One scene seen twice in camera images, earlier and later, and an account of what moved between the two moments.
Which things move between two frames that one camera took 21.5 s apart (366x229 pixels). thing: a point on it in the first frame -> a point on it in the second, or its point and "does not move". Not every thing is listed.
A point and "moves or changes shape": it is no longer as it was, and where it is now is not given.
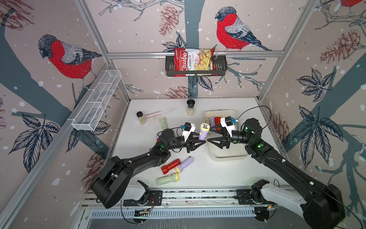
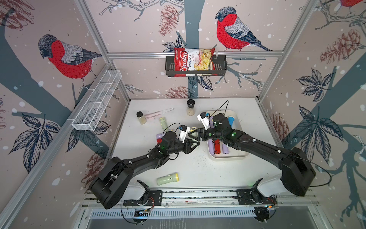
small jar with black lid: (142, 119) does not move
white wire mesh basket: (88, 116) does not move
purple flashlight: (204, 130) moves or changes shape
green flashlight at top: (163, 122) does not move
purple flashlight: (185, 163) -> (225, 149)
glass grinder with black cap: (190, 110) does not move
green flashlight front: (172, 178) does not move
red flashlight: (166, 169) -> (217, 146)
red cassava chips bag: (187, 59) does not move
